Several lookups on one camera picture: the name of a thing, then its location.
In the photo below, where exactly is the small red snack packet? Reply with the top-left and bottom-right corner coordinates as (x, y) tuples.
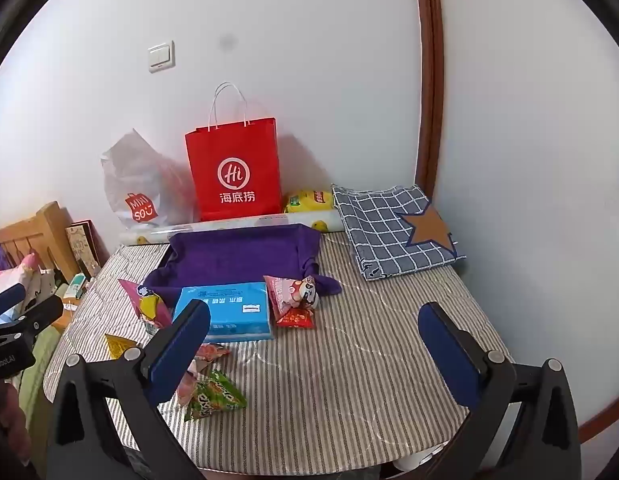
(275, 307), (316, 331)

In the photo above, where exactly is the blue tissue pack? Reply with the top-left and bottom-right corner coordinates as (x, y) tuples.
(173, 281), (275, 344)

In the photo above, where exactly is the red paper bag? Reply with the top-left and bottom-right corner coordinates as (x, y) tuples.
(184, 82), (283, 222)

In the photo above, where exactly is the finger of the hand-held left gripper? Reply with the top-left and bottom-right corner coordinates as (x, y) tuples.
(0, 283), (28, 313)
(0, 294), (64, 343)

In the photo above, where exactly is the brown cardboard gift box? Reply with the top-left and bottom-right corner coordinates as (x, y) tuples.
(65, 220), (108, 279)

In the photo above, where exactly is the pink cartoon snack packet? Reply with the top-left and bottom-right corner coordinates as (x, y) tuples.
(262, 275), (321, 319)

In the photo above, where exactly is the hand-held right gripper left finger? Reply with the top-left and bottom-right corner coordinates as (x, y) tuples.
(45, 299), (212, 480)

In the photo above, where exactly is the white patterned paper roll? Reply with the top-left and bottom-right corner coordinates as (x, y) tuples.
(118, 208), (346, 247)

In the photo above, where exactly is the purple towel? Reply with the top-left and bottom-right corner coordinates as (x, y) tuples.
(142, 223), (344, 306)

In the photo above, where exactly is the striped quilted table cover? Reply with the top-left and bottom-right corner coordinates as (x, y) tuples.
(42, 230), (515, 478)

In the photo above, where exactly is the small green and white box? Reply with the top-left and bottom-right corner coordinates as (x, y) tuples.
(64, 274), (91, 302)

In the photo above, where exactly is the green snack packet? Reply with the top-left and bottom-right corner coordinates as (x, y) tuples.
(184, 370), (248, 422)

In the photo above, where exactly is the pink plush toy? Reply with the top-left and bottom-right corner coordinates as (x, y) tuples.
(0, 252), (41, 282)

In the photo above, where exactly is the wooden headboard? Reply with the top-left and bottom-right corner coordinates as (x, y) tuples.
(0, 201), (83, 286)

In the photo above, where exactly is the green blanket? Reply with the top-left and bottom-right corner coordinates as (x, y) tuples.
(18, 329), (61, 413)

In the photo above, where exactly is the brown wooden door frame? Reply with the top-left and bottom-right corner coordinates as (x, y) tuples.
(412, 0), (445, 197)

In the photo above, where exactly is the yellow snack bag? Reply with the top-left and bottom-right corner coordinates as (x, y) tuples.
(284, 189), (335, 214)

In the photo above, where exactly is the white plastic shopping bag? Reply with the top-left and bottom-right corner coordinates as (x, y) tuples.
(100, 128), (200, 234)

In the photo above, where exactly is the white light switch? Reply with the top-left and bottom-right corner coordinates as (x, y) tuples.
(148, 40), (176, 74)

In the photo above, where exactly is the yellow snack packet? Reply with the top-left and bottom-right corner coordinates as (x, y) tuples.
(104, 333), (143, 360)

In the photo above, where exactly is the pink snack packet red lettering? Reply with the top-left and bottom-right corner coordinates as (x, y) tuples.
(176, 360), (210, 406)

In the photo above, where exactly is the person's left hand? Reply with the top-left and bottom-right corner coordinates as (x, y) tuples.
(0, 382), (31, 467)

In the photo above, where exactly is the blue checked cloth with star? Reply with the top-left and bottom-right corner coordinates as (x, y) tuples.
(332, 183), (467, 282)

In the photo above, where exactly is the pink and white snack packet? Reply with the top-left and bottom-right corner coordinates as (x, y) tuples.
(192, 342), (231, 361)

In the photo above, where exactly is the magenta snack packet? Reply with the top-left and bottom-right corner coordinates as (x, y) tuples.
(118, 278), (174, 332)

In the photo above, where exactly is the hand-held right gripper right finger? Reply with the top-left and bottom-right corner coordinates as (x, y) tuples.
(418, 301), (583, 480)

